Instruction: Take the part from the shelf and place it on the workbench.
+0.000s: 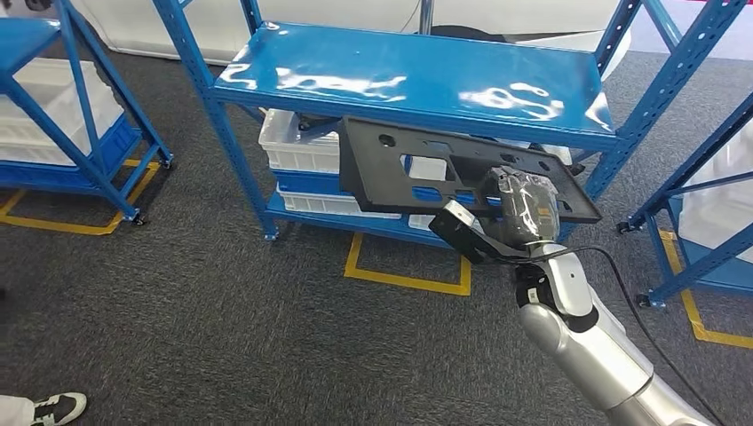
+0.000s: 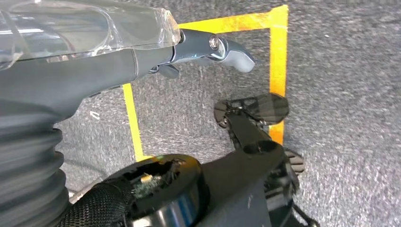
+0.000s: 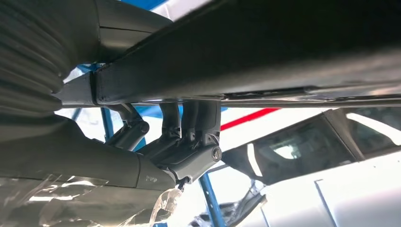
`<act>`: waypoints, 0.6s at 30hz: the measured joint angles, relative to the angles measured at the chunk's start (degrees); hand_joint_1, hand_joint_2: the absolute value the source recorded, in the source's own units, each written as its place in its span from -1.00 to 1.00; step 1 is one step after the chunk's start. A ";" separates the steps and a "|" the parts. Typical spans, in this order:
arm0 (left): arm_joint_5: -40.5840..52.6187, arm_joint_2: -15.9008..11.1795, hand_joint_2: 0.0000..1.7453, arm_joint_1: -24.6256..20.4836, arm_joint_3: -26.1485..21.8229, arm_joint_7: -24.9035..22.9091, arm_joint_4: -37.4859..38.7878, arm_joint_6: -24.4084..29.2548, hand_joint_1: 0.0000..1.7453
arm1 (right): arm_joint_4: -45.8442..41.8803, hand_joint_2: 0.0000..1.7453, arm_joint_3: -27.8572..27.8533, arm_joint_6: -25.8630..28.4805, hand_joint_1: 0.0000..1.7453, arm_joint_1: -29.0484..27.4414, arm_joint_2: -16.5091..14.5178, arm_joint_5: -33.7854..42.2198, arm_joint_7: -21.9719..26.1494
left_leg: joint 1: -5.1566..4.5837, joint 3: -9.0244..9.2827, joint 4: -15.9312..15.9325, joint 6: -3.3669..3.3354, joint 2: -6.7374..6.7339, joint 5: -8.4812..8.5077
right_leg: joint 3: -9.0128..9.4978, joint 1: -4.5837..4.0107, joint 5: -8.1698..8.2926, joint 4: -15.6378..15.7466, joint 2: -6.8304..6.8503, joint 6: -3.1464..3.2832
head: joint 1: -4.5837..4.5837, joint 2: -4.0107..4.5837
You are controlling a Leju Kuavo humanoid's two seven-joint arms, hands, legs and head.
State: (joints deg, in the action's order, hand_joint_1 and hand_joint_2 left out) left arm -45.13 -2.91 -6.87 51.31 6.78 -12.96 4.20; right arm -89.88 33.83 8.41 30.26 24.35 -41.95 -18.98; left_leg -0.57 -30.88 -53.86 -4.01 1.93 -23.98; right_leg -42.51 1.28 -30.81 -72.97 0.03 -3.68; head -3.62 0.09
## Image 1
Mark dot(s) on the black and white sneaker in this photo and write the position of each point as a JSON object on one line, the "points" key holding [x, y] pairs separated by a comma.
{"points": [[59, 407]]}

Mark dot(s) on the white plastic crate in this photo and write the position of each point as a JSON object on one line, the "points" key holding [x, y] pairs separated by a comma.
{"points": [[35, 88], [420, 222], [723, 206], [426, 169], [329, 204], [294, 156]]}

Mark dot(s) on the person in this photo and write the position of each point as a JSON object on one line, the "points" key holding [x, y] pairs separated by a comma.
{"points": [[15, 411]]}

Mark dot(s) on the black plastic panel part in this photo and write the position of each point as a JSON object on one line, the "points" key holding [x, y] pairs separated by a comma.
{"points": [[376, 176]]}

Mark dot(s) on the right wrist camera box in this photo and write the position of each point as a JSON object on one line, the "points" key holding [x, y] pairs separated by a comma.
{"points": [[456, 213]]}

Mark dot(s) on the blue metal shelf rack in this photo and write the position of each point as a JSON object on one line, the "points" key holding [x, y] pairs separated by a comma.
{"points": [[412, 76], [23, 44], [688, 163]]}

